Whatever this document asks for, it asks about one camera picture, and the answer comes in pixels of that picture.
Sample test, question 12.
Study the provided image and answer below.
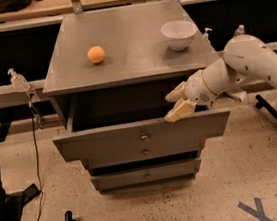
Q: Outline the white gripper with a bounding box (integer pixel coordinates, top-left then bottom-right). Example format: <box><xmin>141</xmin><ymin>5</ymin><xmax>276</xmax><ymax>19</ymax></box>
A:
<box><xmin>165</xmin><ymin>70</ymin><xmax>217</xmax><ymax>123</ymax></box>

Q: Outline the grey top drawer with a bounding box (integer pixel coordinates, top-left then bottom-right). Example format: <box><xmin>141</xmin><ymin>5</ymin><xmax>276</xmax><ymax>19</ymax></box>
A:
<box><xmin>47</xmin><ymin>81</ymin><xmax>235</xmax><ymax>165</ymax></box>

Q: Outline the grey drawer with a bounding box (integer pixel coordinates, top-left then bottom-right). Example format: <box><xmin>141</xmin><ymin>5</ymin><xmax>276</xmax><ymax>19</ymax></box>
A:
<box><xmin>91</xmin><ymin>158</ymin><xmax>201</xmax><ymax>192</ymax></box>
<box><xmin>81</xmin><ymin>138</ymin><xmax>206</xmax><ymax>169</ymax></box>
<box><xmin>47</xmin><ymin>81</ymin><xmax>235</xmax><ymax>165</ymax></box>

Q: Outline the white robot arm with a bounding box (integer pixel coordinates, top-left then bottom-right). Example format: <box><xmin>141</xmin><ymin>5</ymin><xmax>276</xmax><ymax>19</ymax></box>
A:
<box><xmin>165</xmin><ymin>34</ymin><xmax>277</xmax><ymax>122</ymax></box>

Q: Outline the grey middle drawer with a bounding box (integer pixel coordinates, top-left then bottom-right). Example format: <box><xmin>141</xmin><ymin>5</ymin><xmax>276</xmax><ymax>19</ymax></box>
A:
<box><xmin>81</xmin><ymin>138</ymin><xmax>206</xmax><ymax>169</ymax></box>

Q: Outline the grey bottom drawer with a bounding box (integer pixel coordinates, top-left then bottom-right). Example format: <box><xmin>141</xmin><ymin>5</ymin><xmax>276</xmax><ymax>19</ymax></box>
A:
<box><xmin>91</xmin><ymin>158</ymin><xmax>201</xmax><ymax>192</ymax></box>

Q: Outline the grey three-drawer cabinet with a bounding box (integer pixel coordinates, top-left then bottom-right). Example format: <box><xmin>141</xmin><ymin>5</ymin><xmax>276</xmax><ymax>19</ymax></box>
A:
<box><xmin>33</xmin><ymin>0</ymin><xmax>239</xmax><ymax>200</ymax></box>

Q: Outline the white ceramic bowl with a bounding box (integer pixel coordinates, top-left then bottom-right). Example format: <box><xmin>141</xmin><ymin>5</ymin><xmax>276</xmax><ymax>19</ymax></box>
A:
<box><xmin>161</xmin><ymin>20</ymin><xmax>198</xmax><ymax>51</ymax></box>

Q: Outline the small pump bottle behind cabinet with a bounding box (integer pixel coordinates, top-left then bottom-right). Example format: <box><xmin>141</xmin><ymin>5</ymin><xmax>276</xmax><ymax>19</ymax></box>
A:
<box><xmin>203</xmin><ymin>27</ymin><xmax>212</xmax><ymax>44</ymax></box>

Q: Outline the clear plastic water bottle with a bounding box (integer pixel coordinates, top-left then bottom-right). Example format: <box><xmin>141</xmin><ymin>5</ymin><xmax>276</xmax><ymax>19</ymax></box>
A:
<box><xmin>234</xmin><ymin>24</ymin><xmax>245</xmax><ymax>36</ymax></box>

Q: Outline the orange fruit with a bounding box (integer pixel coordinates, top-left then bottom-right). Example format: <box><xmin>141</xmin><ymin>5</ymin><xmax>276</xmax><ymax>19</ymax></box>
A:
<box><xmin>87</xmin><ymin>46</ymin><xmax>106</xmax><ymax>64</ymax></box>

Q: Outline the clear pump sanitizer bottle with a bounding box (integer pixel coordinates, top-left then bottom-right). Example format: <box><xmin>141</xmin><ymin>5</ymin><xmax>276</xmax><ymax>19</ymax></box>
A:
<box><xmin>8</xmin><ymin>69</ymin><xmax>31</xmax><ymax>93</ymax></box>

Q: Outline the black cable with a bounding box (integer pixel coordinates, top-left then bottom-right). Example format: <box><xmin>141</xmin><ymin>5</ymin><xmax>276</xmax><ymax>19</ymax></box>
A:
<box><xmin>0</xmin><ymin>100</ymin><xmax>52</xmax><ymax>221</ymax></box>

